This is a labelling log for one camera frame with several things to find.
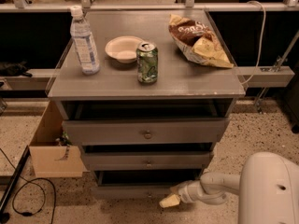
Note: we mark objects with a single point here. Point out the black bag on shelf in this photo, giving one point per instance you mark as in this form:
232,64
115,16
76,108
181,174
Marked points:
14,69

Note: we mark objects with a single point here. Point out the clear plastic water bottle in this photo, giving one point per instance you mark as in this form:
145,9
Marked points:
84,43

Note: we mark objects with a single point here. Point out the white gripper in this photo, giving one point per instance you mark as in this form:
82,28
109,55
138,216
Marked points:
187,192

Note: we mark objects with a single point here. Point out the cardboard box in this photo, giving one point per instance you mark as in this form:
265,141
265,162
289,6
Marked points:
50,157

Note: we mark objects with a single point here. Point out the white paper bowl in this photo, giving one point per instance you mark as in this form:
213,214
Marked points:
123,48

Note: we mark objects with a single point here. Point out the grey drawer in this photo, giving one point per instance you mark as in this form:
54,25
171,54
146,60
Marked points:
135,132
140,183
116,161

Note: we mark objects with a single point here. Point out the green soda can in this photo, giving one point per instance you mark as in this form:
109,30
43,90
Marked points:
147,62

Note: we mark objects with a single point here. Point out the grey bottom drawer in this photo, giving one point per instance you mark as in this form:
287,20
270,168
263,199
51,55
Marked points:
140,183

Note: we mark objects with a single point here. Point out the grey top drawer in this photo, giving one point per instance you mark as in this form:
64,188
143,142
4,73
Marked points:
135,132

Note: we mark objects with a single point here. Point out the grey middle drawer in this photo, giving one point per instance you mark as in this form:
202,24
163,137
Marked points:
116,161

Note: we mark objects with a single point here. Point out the grey wooden drawer cabinet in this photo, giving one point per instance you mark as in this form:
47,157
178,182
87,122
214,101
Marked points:
183,90

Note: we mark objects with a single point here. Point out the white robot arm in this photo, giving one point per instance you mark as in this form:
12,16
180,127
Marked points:
267,190

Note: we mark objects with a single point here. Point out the brown yellow chip bag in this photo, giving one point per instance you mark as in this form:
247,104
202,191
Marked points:
198,42

